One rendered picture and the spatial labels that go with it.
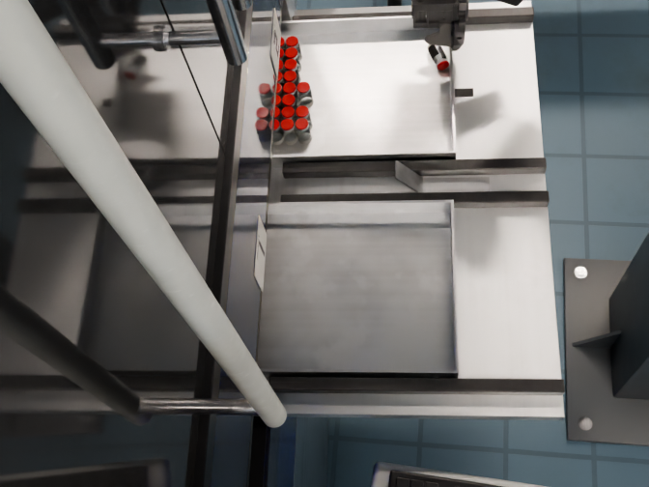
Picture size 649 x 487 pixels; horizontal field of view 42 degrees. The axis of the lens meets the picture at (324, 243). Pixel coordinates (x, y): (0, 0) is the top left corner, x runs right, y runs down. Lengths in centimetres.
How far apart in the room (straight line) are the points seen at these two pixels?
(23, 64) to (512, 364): 96
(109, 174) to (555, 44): 224
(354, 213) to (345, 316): 17
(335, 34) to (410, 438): 102
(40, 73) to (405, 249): 96
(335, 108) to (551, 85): 120
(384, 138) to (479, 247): 23
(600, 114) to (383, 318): 137
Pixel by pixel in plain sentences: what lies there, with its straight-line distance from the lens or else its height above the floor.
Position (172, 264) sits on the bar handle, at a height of 160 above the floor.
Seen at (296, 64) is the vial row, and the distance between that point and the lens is 137.
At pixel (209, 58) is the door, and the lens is 91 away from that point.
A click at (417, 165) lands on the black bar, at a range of 129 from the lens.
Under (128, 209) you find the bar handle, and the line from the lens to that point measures 42.
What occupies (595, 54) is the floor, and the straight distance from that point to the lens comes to 257.
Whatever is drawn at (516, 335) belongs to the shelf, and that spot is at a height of 88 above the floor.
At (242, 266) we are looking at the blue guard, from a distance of 101.
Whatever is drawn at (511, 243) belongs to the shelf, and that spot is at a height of 88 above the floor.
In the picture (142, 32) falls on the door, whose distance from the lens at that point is 70.
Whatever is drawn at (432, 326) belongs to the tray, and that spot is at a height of 88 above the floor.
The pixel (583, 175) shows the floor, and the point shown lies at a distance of 235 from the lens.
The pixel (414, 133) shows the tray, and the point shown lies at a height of 88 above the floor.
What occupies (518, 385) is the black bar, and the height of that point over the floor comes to 90.
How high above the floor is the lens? 202
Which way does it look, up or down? 65 degrees down
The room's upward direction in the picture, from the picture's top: 14 degrees counter-clockwise
